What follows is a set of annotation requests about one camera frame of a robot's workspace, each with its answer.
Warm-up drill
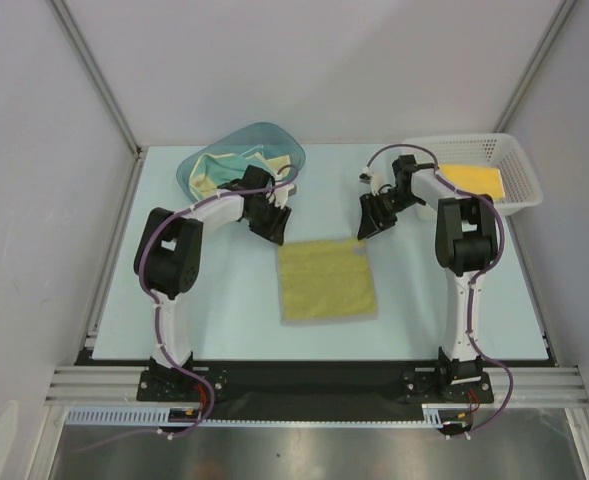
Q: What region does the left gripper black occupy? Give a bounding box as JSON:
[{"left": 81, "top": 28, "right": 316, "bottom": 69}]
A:
[{"left": 245, "top": 197, "right": 291, "bottom": 246}]

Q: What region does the grey towel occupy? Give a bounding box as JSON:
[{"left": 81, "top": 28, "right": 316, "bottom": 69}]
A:
[{"left": 277, "top": 238, "right": 378, "bottom": 325}]

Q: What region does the yellow chick face towel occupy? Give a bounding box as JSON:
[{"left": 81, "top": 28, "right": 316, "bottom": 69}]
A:
[{"left": 440, "top": 164, "right": 505, "bottom": 201}]

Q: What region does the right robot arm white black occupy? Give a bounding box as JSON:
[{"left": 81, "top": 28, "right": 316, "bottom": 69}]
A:
[{"left": 357, "top": 155, "right": 504, "bottom": 402}]

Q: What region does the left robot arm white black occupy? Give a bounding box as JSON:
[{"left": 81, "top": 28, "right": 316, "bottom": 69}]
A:
[{"left": 133, "top": 164, "right": 299, "bottom": 400}]

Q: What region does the teal and yellow towel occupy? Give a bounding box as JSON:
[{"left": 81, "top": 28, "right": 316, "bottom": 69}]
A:
[{"left": 181, "top": 152, "right": 291, "bottom": 202}]

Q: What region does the teal transparent plastic bin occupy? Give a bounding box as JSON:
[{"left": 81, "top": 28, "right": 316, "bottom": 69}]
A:
[{"left": 176, "top": 122, "right": 306, "bottom": 202}]

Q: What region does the white perforated plastic basket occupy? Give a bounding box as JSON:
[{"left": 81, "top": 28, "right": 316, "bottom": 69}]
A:
[{"left": 406, "top": 133, "right": 543, "bottom": 216}]

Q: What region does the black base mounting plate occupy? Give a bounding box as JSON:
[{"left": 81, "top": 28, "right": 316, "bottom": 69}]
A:
[{"left": 136, "top": 360, "right": 494, "bottom": 422}]

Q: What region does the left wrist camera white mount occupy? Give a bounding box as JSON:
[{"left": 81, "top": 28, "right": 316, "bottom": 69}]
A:
[{"left": 267, "top": 182, "right": 297, "bottom": 209}]

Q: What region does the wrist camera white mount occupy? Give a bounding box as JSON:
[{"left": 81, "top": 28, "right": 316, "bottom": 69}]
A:
[
  {"left": 267, "top": 182, "right": 297, "bottom": 209},
  {"left": 359, "top": 167, "right": 384, "bottom": 196}
]

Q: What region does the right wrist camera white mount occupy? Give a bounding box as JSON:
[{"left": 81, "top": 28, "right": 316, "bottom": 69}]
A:
[{"left": 359, "top": 167, "right": 384, "bottom": 196}]

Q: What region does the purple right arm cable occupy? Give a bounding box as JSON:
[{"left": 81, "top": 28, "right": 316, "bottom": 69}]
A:
[{"left": 363, "top": 143, "right": 515, "bottom": 444}]

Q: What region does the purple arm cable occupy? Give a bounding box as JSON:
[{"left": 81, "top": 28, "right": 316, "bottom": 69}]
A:
[
  {"left": 138, "top": 163, "right": 300, "bottom": 451},
  {"left": 363, "top": 143, "right": 515, "bottom": 444}
]

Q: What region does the left aluminium frame post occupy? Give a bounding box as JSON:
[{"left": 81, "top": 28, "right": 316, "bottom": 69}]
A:
[{"left": 43, "top": 0, "right": 143, "bottom": 156}]

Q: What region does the aluminium frame post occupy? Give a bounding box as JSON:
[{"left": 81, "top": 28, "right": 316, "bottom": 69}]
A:
[
  {"left": 43, "top": 0, "right": 143, "bottom": 156},
  {"left": 493, "top": 0, "right": 580, "bottom": 133}
]

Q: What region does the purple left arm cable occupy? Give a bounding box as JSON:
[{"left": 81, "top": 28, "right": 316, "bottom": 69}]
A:
[{"left": 138, "top": 163, "right": 300, "bottom": 451}]

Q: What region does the right aluminium frame post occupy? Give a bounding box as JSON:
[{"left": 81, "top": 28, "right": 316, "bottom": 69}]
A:
[{"left": 493, "top": 0, "right": 580, "bottom": 133}]

